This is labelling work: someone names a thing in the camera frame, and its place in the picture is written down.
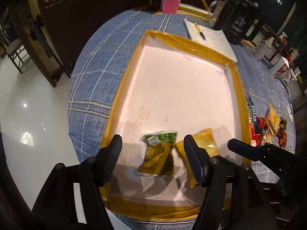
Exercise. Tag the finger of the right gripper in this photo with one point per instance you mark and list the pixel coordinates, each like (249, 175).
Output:
(268, 154)

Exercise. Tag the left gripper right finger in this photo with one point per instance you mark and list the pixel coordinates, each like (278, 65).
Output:
(208, 171)

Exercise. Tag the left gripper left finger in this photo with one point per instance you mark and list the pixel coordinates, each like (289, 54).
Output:
(97, 170)

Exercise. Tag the yellow pastry packet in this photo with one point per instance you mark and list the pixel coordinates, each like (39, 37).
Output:
(204, 139)

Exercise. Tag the large red snack packet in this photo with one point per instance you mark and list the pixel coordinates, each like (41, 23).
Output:
(282, 138)

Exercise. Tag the red black candy packet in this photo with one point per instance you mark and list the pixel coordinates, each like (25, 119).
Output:
(260, 127)

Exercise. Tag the salted egg cracker packet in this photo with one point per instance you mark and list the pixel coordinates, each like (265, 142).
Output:
(272, 120)

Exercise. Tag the green gold pea snack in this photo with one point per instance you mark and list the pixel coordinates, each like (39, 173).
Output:
(158, 160)

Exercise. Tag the yellow taped foam tray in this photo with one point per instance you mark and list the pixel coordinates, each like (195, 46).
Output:
(171, 84)

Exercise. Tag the patterned paper cup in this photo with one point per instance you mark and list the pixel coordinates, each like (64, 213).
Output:
(290, 76)

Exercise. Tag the blue plaid tablecloth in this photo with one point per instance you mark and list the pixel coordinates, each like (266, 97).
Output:
(105, 57)

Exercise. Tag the white notebook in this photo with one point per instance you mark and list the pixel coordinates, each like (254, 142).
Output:
(215, 40)

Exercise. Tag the black yellow pen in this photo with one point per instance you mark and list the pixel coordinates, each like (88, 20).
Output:
(199, 30)

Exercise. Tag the black electric kettle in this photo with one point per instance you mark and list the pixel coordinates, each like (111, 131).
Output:
(239, 19)

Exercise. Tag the dark wooden cabinet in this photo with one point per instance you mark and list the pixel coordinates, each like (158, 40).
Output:
(71, 23)

